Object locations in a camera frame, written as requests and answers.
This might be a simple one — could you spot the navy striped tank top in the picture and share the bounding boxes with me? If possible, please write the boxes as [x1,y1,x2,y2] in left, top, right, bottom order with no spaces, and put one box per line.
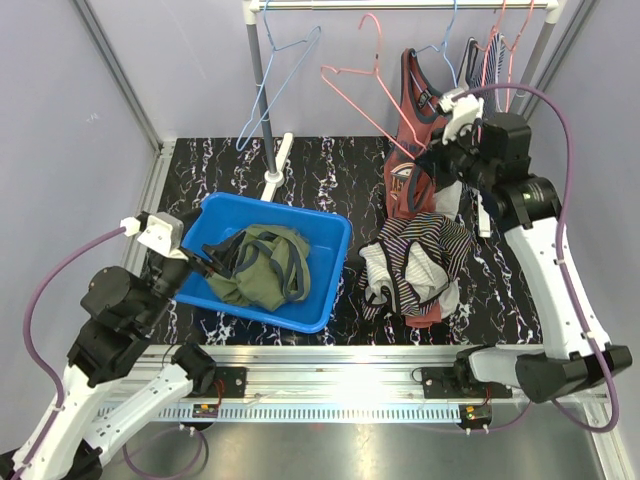
[469,33,505,117]

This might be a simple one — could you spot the pink hanger at right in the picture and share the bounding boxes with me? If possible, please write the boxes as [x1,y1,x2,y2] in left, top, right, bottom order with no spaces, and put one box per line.
[478,1,535,87]

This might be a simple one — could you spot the grey clothes rack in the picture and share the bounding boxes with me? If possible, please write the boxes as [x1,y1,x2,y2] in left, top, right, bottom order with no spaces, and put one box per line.
[241,0,571,239]

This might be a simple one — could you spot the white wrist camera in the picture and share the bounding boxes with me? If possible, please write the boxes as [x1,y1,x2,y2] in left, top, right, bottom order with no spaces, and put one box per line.
[120,212,188,261]
[437,88,484,145]

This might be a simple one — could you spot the red graphic tank top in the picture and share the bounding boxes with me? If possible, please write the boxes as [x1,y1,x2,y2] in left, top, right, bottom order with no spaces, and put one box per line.
[382,47,456,329]

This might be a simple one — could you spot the pink wire hanger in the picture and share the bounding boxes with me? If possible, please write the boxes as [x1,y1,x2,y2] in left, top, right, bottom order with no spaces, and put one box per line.
[320,13,426,161]

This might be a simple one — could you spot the white navy trimmed tank top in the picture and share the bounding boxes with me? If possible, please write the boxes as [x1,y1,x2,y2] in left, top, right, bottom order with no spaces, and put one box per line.
[435,37,479,321]

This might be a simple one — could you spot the blue hanger under red top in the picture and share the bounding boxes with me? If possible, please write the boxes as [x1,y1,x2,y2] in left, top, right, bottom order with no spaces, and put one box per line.
[414,0,459,89]

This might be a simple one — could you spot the green graphic tank top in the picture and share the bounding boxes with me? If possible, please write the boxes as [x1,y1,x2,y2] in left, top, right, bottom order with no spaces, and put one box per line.
[206,224,312,312]

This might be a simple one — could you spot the black white striped tank top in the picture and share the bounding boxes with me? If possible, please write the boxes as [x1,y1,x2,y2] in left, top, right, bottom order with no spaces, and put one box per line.
[358,212,450,329]

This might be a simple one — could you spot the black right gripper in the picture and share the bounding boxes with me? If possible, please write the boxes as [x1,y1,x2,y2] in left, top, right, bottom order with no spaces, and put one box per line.
[415,121,496,191]

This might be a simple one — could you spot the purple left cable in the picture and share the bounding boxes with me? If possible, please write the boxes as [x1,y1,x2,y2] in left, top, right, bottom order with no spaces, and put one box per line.
[24,224,209,476]

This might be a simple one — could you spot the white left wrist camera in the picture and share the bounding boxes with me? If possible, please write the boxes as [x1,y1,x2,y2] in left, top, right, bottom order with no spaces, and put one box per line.
[120,212,188,261]

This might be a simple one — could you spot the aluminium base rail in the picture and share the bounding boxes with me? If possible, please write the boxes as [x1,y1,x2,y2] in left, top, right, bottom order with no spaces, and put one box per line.
[94,344,616,436]

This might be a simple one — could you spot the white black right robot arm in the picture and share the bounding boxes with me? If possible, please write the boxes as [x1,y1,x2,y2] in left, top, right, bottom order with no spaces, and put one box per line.
[416,113,632,403]

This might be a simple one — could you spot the blue plastic bin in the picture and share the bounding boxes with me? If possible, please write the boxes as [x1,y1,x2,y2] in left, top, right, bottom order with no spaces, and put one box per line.
[175,192,351,334]

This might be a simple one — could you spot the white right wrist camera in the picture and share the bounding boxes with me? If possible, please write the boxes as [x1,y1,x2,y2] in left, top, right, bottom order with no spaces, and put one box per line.
[437,88,484,145]

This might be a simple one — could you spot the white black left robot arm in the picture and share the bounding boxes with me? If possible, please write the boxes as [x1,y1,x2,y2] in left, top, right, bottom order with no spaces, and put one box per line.
[1,208,225,479]

